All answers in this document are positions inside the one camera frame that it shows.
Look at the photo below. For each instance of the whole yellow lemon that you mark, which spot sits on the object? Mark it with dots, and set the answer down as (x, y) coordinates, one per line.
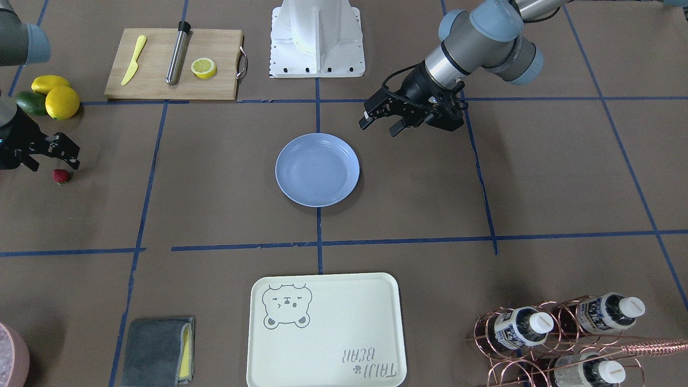
(62, 102)

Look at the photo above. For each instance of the green lime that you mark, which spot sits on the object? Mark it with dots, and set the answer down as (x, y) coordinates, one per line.
(31, 102)

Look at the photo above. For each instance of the pink bowl of ice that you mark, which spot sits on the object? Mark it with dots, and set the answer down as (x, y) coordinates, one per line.
(15, 358)

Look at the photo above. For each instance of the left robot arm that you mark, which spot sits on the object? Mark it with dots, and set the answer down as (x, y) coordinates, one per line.
(488, 37)

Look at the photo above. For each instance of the tea bottle white cap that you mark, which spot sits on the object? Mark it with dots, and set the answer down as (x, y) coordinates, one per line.
(519, 328)

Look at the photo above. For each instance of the yellow plastic knife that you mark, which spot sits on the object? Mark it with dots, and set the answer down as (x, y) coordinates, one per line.
(133, 65)

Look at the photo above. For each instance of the blue round plate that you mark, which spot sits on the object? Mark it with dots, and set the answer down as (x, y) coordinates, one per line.
(317, 170)

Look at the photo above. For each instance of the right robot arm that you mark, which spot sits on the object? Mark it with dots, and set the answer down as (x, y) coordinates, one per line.
(21, 44)

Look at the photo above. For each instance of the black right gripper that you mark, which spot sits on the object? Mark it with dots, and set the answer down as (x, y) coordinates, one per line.
(16, 137)

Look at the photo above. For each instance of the steel muddler black tip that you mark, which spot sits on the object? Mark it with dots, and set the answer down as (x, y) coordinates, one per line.
(180, 49)

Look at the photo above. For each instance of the red strawberry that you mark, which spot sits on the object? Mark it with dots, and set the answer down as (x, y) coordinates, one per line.
(61, 176)

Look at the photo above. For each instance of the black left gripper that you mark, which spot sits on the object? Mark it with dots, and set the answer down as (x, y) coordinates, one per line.
(414, 87)

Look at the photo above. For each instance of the grey and yellow cloth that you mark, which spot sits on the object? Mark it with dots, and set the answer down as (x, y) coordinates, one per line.
(160, 352)

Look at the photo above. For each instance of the copper bar spoon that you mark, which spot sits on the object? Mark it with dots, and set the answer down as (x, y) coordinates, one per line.
(654, 348)

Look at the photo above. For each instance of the cream bear serving tray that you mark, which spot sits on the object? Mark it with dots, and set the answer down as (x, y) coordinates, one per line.
(326, 330)

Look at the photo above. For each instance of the copper wire bottle rack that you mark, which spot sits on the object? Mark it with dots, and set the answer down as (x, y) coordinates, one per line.
(528, 366)

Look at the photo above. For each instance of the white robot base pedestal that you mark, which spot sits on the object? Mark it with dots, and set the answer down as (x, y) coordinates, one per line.
(311, 39)

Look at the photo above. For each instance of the lemon half slice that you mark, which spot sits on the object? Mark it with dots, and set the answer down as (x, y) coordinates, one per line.
(204, 68)

